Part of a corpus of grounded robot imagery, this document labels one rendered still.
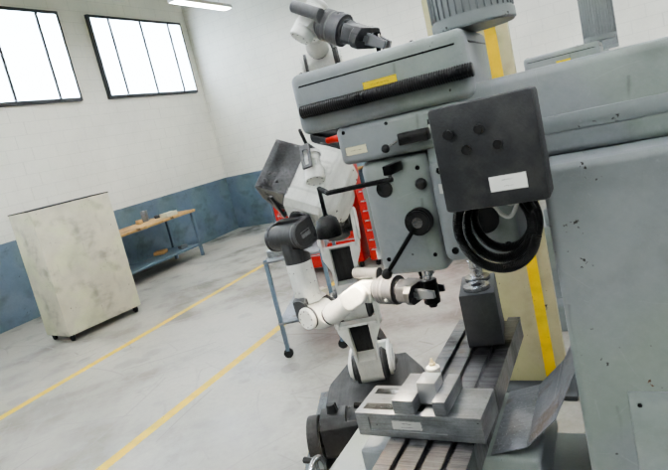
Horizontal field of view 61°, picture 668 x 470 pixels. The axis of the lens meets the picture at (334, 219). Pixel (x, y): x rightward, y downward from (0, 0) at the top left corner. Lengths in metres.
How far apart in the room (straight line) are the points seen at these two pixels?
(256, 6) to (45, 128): 4.90
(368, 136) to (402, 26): 9.63
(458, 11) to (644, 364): 0.87
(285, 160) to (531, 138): 1.10
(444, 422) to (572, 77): 0.87
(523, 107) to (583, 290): 0.43
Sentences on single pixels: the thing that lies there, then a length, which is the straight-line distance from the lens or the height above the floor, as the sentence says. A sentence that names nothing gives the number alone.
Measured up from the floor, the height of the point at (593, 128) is 1.61.
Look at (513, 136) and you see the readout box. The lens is 1.11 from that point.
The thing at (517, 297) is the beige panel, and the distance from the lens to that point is 3.45.
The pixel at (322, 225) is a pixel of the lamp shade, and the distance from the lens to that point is 1.57.
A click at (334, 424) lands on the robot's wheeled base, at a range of 2.41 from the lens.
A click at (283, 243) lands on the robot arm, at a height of 1.40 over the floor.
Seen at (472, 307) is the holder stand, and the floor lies 1.05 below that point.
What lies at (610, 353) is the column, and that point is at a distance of 1.37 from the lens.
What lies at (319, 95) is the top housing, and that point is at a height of 1.82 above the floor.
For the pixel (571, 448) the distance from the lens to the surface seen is 1.86.
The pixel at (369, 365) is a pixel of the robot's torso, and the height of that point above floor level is 0.72.
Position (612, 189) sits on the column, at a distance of 1.26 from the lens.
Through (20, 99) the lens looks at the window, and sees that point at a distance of 10.04.
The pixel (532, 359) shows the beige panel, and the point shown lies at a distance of 3.60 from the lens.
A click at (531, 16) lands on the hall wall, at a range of 10.57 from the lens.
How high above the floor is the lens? 1.73
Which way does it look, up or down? 9 degrees down
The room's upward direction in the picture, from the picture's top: 13 degrees counter-clockwise
